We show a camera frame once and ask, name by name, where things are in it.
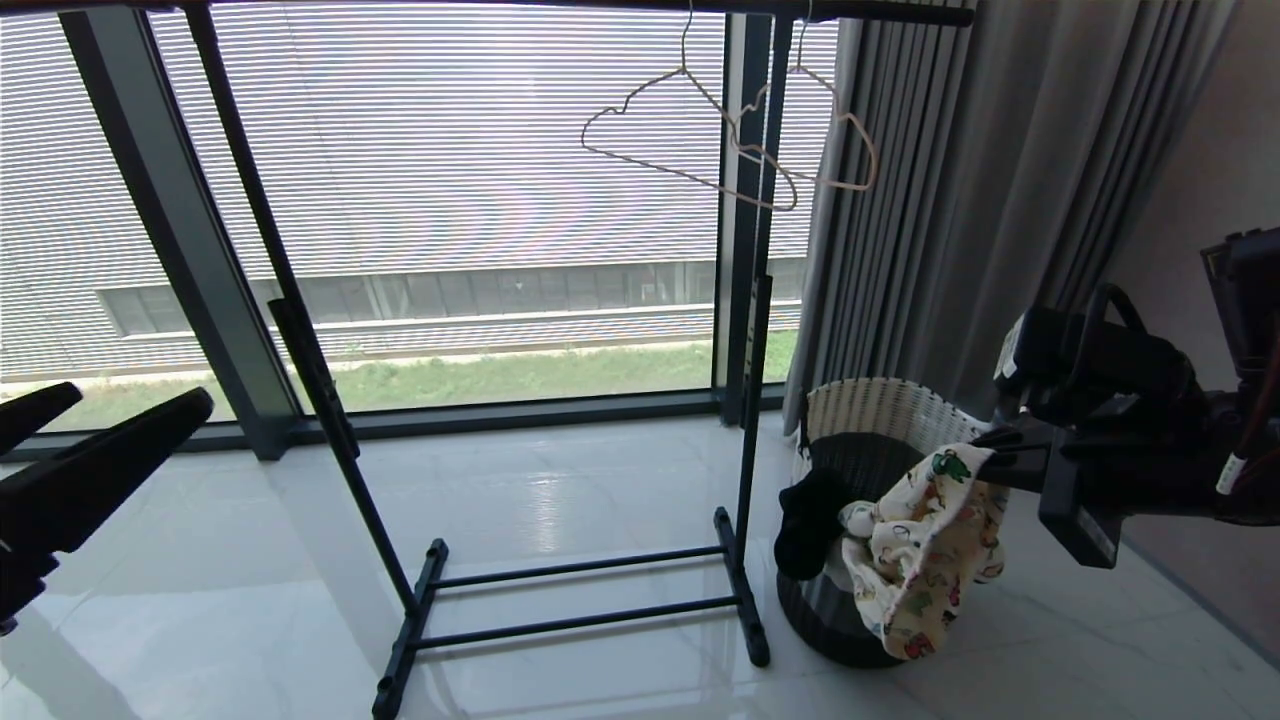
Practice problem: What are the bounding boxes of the black garment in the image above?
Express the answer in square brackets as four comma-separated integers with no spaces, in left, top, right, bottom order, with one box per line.
[774,467,851,581]

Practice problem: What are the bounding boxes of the pink clothes hanger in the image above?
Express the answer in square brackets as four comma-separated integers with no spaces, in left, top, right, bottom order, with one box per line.
[581,0,799,212]
[728,15,879,193]

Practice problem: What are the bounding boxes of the window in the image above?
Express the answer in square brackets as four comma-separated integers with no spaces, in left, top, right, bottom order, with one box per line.
[0,0,841,461]

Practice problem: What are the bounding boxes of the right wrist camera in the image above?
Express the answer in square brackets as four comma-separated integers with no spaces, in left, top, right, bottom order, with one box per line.
[995,305,1201,426]

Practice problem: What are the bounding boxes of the beige curtain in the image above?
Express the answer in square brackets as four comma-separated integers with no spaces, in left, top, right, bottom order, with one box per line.
[783,0,1241,436]

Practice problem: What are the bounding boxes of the cream printed garment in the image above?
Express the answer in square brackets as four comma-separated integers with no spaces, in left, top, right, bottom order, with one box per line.
[838,447,1011,661]

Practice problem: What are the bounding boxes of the white laundry basket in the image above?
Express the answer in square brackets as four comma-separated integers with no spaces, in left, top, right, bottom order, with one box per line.
[776,377,1011,669]

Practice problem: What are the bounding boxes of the black clothes rack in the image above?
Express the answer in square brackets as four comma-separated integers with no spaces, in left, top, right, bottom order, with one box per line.
[183,0,976,720]

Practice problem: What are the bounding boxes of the black cable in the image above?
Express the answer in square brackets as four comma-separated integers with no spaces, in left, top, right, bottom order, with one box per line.
[1085,283,1151,346]

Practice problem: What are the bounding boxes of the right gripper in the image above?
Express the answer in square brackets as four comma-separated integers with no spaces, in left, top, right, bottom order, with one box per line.
[972,395,1241,569]

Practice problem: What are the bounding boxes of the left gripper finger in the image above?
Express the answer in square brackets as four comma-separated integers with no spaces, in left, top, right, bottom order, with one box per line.
[0,388,214,636]
[0,382,83,453]

